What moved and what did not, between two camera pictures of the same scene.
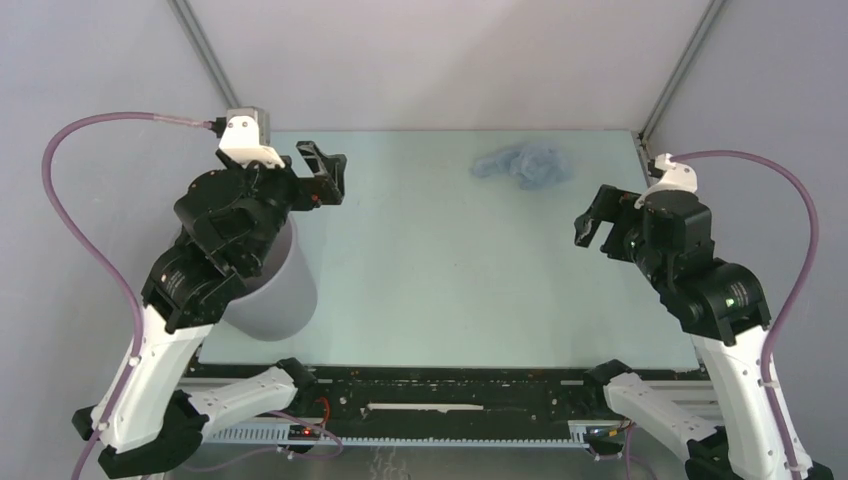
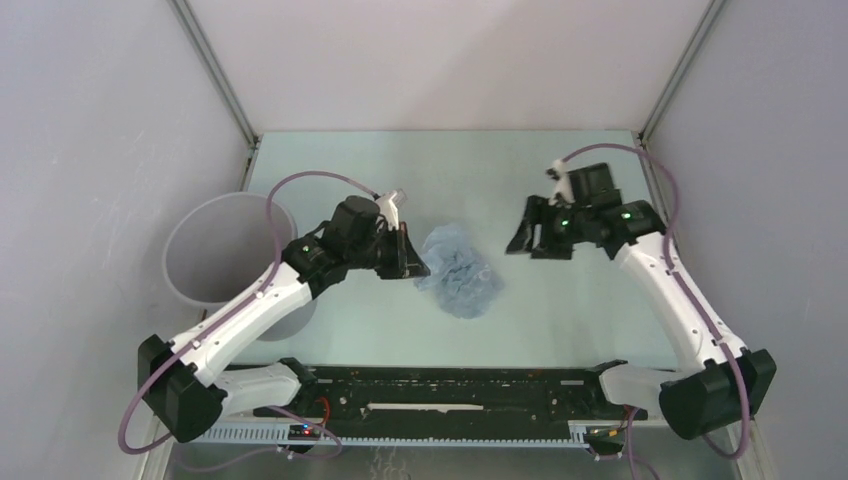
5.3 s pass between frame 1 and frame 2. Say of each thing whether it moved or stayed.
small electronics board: stayed
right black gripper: moved
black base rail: stayed
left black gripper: moved
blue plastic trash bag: moved
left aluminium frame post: stayed
